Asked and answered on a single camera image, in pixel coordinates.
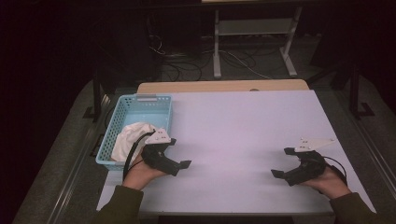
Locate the person's left hand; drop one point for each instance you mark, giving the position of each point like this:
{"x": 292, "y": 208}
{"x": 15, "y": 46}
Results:
{"x": 137, "y": 175}

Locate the wooden table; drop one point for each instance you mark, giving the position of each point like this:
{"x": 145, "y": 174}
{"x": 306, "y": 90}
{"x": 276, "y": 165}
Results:
{"x": 218, "y": 85}

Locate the blue plastic basket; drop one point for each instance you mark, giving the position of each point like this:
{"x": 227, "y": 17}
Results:
{"x": 137, "y": 109}

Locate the cream baby bodysuit brown trim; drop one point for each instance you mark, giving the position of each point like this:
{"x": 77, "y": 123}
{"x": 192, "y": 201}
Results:
{"x": 127, "y": 140}

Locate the metal floor rail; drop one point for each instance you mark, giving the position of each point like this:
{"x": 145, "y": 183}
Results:
{"x": 71, "y": 183}
{"x": 373, "y": 161}

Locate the grey metal stand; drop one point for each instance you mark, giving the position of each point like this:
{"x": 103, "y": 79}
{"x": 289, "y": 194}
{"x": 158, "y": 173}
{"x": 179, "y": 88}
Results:
{"x": 217, "y": 46}

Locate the black metal stand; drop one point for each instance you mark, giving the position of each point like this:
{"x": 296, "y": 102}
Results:
{"x": 354, "y": 90}
{"x": 97, "y": 93}

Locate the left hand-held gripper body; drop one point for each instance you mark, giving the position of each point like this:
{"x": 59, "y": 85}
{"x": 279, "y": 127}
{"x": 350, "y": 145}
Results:
{"x": 154, "y": 155}

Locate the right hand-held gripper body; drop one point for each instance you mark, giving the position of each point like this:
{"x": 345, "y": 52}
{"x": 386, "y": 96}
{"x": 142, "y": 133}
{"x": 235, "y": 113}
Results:
{"x": 313, "y": 168}

